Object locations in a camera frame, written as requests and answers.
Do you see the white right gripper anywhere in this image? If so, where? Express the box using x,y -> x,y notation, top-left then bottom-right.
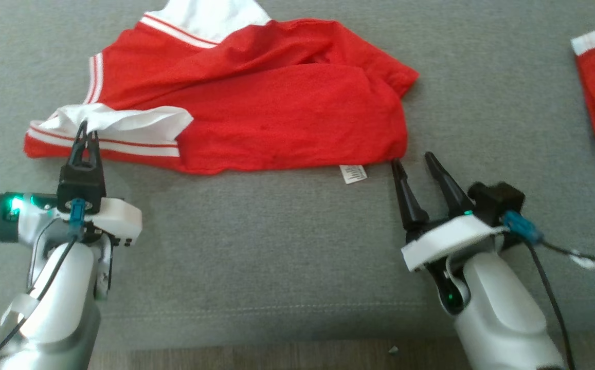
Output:
391,152 -> 503,272

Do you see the black left cable blue plug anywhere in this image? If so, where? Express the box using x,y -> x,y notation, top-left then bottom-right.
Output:
0,199 -> 86,370

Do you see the large grey sofa ottoman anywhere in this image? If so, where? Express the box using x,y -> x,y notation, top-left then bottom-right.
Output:
0,0 -> 595,355

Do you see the red white basketball jersey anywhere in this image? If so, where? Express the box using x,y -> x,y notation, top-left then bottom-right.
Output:
24,0 -> 420,184

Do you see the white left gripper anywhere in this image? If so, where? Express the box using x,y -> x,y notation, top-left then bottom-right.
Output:
69,121 -> 143,248

